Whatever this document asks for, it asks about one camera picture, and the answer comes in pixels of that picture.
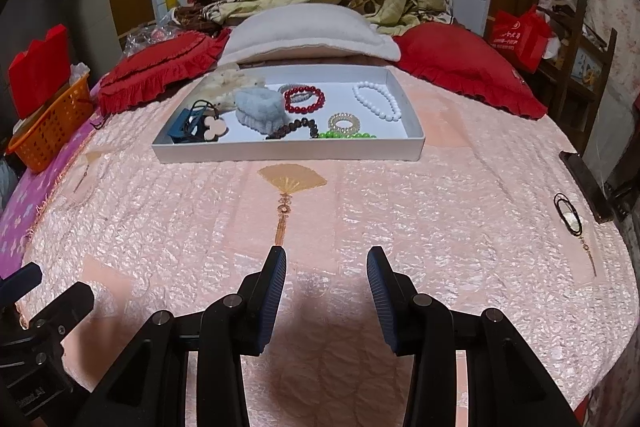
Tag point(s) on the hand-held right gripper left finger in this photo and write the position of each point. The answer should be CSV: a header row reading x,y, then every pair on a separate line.
x,y
272,287

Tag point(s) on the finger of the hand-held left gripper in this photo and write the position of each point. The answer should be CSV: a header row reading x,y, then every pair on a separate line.
x,y
65,302
22,279

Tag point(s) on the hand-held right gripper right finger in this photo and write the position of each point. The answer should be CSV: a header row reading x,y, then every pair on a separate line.
x,y
380,297

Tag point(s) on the white cardboard box tray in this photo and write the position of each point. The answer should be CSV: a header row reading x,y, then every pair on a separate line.
x,y
345,104

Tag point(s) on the purple flowered sheet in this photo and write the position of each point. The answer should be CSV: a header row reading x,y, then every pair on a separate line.
x,y
25,217

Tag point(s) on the pink textured bedspread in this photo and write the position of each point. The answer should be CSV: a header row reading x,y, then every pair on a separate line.
x,y
450,232

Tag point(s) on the blue-grey cloth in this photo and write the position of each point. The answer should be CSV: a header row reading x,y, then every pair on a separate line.
x,y
6,179

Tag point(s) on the orange plastic basket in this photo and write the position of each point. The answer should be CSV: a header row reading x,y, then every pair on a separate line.
x,y
50,132

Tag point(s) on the grey fluffy scrunchie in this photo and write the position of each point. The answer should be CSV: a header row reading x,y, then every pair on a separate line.
x,y
260,109

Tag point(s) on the blue hair claw clip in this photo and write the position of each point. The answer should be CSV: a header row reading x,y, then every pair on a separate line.
x,y
177,127

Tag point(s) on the cream fluffy scrunchie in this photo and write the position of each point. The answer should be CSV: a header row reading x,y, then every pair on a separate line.
x,y
225,82

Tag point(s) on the red box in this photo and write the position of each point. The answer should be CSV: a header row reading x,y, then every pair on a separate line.
x,y
40,67

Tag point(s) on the red ruffled pillow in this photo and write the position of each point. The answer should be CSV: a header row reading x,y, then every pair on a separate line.
x,y
460,57
155,72

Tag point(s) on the cream pillow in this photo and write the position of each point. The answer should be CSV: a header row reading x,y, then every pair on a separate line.
x,y
310,32

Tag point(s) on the clear plastic bags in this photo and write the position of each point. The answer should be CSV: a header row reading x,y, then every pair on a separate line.
x,y
145,38

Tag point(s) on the red shopping bag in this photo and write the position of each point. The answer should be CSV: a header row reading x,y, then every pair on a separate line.
x,y
515,37

